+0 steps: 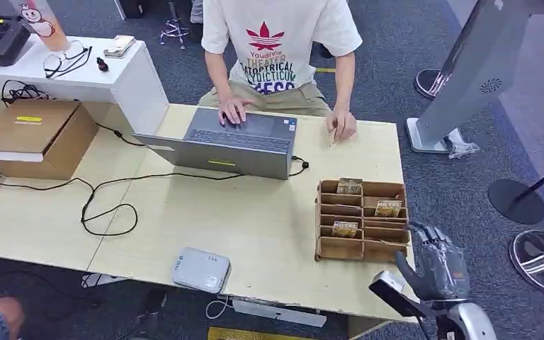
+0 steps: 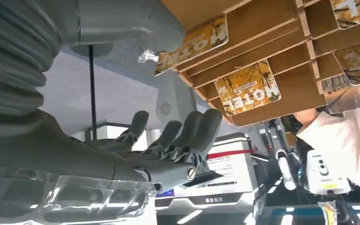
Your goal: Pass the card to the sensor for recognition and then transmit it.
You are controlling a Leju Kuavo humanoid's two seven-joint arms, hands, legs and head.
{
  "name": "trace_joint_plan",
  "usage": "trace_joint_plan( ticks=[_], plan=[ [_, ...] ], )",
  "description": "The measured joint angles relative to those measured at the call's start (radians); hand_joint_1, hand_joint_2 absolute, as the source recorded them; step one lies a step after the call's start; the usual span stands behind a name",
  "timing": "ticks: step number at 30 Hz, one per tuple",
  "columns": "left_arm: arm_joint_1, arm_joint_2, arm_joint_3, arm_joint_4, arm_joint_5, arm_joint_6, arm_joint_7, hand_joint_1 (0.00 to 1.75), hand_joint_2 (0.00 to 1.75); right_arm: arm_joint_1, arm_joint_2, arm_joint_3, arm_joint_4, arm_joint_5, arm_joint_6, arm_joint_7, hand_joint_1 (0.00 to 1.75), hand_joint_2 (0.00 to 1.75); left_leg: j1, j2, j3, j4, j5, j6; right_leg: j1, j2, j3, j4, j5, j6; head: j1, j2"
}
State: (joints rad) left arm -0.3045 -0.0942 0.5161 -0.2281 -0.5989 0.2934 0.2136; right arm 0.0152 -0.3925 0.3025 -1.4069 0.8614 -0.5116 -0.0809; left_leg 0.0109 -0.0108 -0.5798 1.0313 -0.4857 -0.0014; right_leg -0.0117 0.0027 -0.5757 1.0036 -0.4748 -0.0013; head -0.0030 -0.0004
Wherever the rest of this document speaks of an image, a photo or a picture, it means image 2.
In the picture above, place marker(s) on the clear plastic guard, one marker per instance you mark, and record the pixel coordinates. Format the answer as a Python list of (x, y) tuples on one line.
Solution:
[(74, 202)]

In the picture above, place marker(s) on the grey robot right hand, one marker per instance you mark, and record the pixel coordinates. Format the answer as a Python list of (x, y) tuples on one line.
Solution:
[(59, 149)]

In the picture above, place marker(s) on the white device yellow label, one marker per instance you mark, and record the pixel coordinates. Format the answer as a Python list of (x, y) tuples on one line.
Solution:
[(329, 174)]

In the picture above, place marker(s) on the black stanchion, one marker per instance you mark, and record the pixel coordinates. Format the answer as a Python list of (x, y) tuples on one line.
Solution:
[(92, 93)]

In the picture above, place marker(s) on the white case red stripe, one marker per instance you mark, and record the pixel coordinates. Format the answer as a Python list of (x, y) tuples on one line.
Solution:
[(229, 167)]

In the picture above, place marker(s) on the black and white machine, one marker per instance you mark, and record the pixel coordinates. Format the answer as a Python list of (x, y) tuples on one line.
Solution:
[(217, 200)]

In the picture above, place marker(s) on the crumpled plastic wrap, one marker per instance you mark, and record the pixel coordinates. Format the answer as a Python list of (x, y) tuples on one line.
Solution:
[(147, 56)]

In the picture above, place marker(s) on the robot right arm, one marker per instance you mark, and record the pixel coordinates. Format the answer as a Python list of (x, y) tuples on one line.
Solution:
[(12, 62)]

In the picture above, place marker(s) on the wooden card box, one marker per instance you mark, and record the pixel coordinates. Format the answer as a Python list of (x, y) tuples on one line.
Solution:
[(291, 93)]

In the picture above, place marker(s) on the grey standing panel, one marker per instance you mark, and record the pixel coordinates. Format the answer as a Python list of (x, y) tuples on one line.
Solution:
[(173, 93)]

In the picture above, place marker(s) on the silver metal tube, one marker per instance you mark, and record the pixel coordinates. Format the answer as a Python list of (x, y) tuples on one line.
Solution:
[(287, 174)]

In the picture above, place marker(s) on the grey printed key card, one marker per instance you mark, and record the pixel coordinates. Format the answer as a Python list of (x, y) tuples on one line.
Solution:
[(347, 96)]

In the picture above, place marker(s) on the person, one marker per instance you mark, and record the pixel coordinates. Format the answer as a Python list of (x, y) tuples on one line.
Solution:
[(354, 139)]

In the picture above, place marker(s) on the yellow packet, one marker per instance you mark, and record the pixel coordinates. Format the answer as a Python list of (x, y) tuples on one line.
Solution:
[(328, 214)]

